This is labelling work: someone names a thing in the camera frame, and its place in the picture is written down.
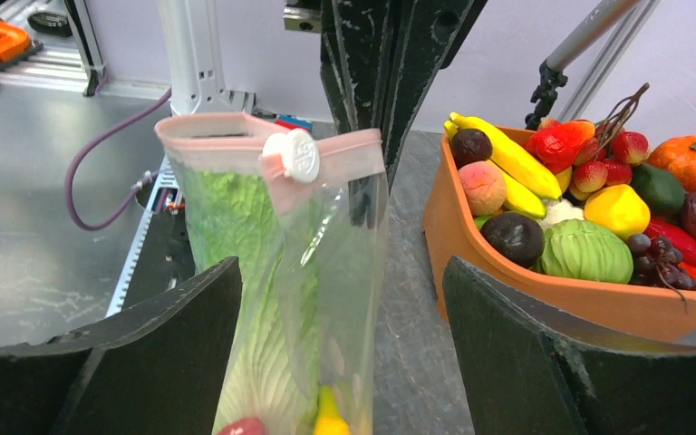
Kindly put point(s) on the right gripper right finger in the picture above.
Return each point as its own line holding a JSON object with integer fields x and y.
{"x": 531, "y": 368}

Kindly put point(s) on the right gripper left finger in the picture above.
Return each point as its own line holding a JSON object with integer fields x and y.
{"x": 154, "y": 368}

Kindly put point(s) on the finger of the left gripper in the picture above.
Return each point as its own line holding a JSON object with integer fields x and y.
{"x": 354, "y": 57}
{"x": 425, "y": 36}

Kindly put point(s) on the green napa cabbage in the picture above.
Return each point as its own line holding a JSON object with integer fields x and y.
{"x": 230, "y": 214}

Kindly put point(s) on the clear zip top bag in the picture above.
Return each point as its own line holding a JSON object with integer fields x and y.
{"x": 330, "y": 198}

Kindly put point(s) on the yellow banana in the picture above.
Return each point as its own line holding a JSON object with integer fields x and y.
{"x": 528, "y": 181}
{"x": 328, "y": 420}

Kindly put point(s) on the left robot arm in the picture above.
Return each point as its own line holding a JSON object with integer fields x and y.
{"x": 192, "y": 36}

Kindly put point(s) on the blue toy brick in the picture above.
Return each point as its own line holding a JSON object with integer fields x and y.
{"x": 293, "y": 123}

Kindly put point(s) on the dark purple plum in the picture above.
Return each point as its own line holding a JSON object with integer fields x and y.
{"x": 469, "y": 146}

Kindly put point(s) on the orange plastic basket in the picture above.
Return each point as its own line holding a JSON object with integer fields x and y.
{"x": 450, "y": 231}

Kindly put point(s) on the dark eggplant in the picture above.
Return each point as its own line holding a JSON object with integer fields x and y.
{"x": 517, "y": 237}

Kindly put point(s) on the round green cabbage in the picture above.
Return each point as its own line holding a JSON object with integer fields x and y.
{"x": 582, "y": 249}

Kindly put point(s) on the peach fruit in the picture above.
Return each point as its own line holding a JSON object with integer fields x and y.
{"x": 484, "y": 187}

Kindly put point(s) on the red bell pepper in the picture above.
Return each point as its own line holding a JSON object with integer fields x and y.
{"x": 557, "y": 144}

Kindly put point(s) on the white cauliflower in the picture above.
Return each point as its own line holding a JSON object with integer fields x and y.
{"x": 558, "y": 211}

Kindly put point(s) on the dark grape bunch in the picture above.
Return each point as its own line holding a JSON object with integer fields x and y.
{"x": 656, "y": 263}

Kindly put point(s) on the grey microphone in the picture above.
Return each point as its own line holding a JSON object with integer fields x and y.
{"x": 604, "y": 16}

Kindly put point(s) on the yellow bell pepper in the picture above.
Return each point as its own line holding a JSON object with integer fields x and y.
{"x": 619, "y": 209}

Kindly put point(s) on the small red chili pair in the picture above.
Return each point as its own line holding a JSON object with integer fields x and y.
{"x": 680, "y": 239}

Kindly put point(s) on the red strawberries bunch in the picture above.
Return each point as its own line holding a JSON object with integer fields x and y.
{"x": 600, "y": 165}

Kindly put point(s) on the green avocado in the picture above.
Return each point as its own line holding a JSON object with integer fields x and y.
{"x": 659, "y": 189}

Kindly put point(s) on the orange mini pumpkin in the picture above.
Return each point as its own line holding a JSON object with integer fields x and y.
{"x": 678, "y": 156}

